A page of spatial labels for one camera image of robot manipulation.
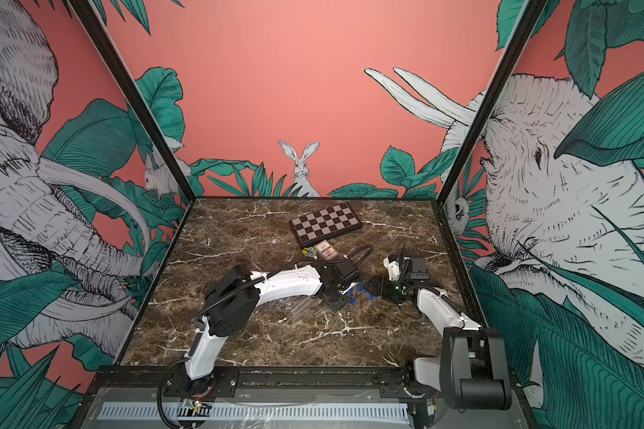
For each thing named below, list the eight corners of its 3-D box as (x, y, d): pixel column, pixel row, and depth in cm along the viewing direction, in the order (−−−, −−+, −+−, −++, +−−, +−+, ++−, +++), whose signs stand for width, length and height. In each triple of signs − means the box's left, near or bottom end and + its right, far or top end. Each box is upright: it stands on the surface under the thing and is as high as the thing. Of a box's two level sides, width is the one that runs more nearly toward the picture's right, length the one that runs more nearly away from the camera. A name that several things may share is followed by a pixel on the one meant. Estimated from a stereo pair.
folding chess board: (300, 249, 106) (299, 244, 103) (289, 223, 114) (288, 218, 112) (362, 228, 113) (363, 223, 111) (348, 205, 122) (348, 200, 119)
